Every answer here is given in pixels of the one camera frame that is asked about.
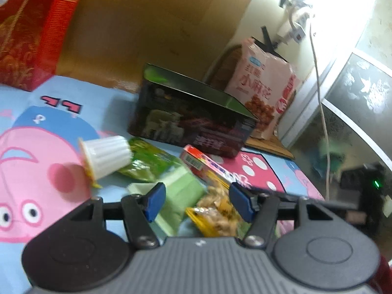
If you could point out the red cardboard box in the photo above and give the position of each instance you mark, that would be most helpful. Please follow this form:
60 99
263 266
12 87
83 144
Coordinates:
27 36

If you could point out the wooden board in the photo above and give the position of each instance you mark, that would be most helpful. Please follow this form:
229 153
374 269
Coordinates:
153 21

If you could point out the light green packet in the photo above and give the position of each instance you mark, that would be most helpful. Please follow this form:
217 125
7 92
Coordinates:
180 190

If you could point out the white power strip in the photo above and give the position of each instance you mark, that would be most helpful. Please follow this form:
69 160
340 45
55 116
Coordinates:
295 9

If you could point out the red slim snack box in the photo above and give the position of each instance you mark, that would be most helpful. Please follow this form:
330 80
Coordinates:
208 165

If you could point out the printed cartoon blanket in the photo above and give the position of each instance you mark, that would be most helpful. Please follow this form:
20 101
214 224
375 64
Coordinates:
46 128

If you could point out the frosted glass door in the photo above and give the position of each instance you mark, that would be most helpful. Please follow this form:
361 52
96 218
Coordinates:
361 82

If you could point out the green blurry object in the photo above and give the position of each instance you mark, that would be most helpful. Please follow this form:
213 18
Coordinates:
327 159

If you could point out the pink snack bag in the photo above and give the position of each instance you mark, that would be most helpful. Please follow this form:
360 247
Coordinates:
260 76

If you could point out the yellow peanut packet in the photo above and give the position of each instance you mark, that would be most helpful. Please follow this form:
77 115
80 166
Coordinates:
214 214

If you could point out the black metal frame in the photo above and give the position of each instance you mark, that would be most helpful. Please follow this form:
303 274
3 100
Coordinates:
269 43

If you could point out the white jelly cup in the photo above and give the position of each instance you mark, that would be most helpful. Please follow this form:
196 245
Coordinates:
107 156

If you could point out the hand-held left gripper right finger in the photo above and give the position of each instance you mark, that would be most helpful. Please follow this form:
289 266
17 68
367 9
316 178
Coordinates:
242 203

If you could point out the black device with green light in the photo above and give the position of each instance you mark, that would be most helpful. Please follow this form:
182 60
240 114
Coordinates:
361 190

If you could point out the green snack packet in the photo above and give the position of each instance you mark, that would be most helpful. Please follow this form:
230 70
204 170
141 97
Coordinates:
147 159

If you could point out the dark red cloth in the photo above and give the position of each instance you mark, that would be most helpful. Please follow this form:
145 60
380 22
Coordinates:
384 277

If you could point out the dark tin box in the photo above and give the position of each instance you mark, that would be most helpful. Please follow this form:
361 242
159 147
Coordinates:
190 122

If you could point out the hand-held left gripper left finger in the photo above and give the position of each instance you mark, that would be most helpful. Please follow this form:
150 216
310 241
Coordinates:
154 202

